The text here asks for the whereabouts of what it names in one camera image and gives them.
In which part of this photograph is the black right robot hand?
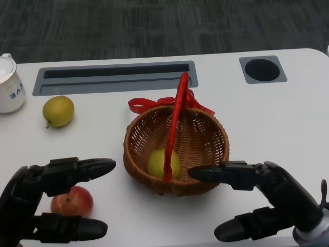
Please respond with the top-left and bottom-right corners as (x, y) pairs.
(188, 161), (324, 242)

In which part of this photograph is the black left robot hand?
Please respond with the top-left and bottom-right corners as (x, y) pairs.
(0, 156), (117, 247)

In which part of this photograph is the red apple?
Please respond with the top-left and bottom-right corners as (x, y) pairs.
(50, 185), (94, 219)

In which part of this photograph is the wicker basket with red handle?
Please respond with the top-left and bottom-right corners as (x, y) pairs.
(123, 72), (230, 198)

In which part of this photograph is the yellow green pear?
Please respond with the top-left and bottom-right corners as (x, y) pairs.
(42, 95), (75, 129)
(147, 148), (182, 180)

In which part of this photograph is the white mug with blue print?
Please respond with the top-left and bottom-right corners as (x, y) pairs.
(0, 53), (26, 114)

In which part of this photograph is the dark thin cable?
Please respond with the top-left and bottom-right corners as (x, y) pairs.
(320, 179), (329, 209)

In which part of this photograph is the grey cable tray slot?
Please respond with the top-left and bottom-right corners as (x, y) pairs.
(32, 60), (199, 97)

